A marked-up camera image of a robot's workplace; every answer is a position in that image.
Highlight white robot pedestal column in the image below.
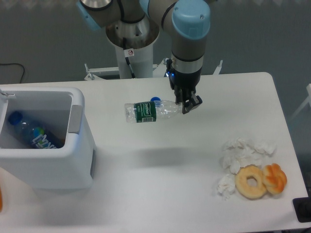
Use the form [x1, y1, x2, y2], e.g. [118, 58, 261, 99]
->
[105, 16, 159, 79]

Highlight plain ring doughnut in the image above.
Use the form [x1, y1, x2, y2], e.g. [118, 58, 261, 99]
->
[235, 165, 267, 200]

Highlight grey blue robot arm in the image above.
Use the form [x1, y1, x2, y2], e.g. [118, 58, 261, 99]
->
[77, 0, 210, 114]

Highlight large crumpled white tissue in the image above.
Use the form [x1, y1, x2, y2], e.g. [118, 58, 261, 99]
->
[221, 137, 277, 174]

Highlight black device at edge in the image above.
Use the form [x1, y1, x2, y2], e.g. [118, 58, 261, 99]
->
[293, 197, 311, 223]

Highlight blue bottle in bin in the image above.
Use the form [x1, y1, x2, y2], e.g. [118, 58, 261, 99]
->
[8, 111, 64, 149]

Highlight white trash can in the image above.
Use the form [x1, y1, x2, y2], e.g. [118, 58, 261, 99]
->
[0, 86, 96, 189]

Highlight metal base frame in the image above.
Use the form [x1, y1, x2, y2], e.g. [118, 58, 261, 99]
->
[84, 59, 224, 81]

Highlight small crumpled white tissue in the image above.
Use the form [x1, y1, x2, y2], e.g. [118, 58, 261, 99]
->
[217, 174, 236, 200]

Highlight white furniture piece right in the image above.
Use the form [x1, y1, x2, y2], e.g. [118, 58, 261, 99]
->
[290, 84, 311, 120]

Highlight orange object at edge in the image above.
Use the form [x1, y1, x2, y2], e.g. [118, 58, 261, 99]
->
[0, 188, 3, 212]

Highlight black cable on pedestal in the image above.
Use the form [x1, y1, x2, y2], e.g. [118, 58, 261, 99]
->
[122, 36, 136, 79]

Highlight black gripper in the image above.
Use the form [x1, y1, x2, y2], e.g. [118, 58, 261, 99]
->
[166, 59, 203, 114]

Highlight clear bottle green label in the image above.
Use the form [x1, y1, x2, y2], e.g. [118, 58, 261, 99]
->
[124, 100, 183, 123]

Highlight black floor cable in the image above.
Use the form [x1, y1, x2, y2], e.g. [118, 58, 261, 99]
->
[0, 63, 26, 84]

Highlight orange twisted bread roll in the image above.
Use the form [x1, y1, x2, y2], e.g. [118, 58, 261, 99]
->
[262, 163, 287, 195]

